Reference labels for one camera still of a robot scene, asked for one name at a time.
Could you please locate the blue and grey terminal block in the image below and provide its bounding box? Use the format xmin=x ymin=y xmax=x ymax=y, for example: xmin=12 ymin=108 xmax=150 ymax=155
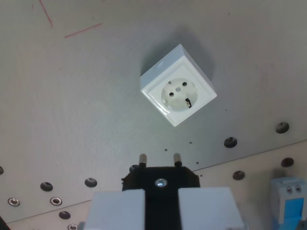
xmin=268 ymin=177 xmax=307 ymax=230

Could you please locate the white square wall socket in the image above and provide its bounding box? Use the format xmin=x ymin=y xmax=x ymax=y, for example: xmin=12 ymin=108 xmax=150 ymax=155
xmin=140 ymin=44 xmax=218 ymax=127

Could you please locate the black two-pin power plug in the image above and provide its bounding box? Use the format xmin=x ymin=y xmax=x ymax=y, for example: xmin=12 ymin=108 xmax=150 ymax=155
xmin=121 ymin=153 xmax=201 ymax=230

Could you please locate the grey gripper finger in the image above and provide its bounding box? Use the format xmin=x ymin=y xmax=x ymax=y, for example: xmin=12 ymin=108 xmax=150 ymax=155
xmin=83 ymin=189 xmax=146 ymax=230
xmin=178 ymin=187 xmax=246 ymax=230

